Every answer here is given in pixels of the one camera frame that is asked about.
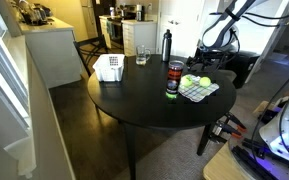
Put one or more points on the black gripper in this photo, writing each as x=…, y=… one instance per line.
x=208, y=57

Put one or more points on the yellow-green tennis ball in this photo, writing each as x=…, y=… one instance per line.
x=205, y=81
x=186, y=81

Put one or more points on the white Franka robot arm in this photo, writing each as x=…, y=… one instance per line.
x=217, y=33

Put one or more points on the tennis ball inside container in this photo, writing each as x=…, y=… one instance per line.
x=171, y=95

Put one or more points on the checkered dish cloth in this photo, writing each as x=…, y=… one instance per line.
x=197, y=93

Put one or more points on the dark metal water bottle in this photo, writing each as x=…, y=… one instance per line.
x=166, y=45

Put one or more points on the white door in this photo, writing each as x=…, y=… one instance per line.
x=180, y=23

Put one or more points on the black floor bin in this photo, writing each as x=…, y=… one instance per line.
x=242, y=68

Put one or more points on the clear glass mug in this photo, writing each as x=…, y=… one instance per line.
x=141, y=55

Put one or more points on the white drawer cabinet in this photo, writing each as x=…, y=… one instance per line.
x=139, y=35

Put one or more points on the round black table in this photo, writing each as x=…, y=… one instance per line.
x=140, y=100

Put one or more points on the silver coffee thermos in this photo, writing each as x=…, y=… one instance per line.
x=139, y=12

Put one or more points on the kitchen stove with towel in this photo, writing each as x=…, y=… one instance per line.
x=115, y=31

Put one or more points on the white plastic basket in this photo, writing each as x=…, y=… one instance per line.
x=109, y=70

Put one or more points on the black wooden chair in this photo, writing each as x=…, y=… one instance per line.
x=90, y=50

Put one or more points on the wooden robot mounting table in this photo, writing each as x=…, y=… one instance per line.
x=217, y=166

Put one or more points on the white kitchen counter cabinet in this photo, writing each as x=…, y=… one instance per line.
x=52, y=50

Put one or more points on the counter kettle and appliances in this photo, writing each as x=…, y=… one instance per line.
x=34, y=13

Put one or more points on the white framed window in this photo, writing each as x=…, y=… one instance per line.
x=0, y=66

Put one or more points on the white curtain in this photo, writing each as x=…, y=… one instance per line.
x=22, y=155

